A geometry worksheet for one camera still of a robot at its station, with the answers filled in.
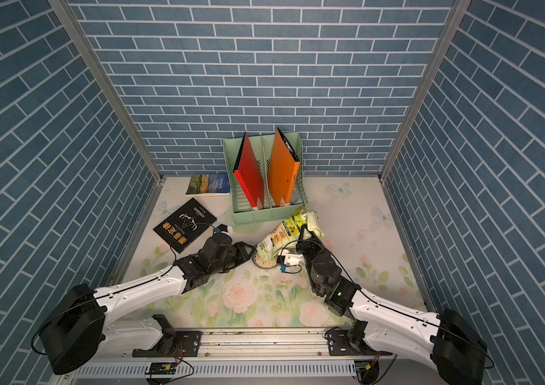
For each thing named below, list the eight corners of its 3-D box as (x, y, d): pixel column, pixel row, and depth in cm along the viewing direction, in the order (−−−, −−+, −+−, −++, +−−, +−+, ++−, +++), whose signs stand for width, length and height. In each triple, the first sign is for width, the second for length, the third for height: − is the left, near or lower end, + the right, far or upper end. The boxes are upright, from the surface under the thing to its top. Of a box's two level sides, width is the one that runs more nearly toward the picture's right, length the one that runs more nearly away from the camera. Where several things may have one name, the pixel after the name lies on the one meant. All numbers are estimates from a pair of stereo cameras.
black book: (158, 234, 101) (153, 228, 97) (196, 205, 112) (193, 198, 108) (180, 253, 96) (175, 247, 92) (217, 220, 106) (214, 213, 102)
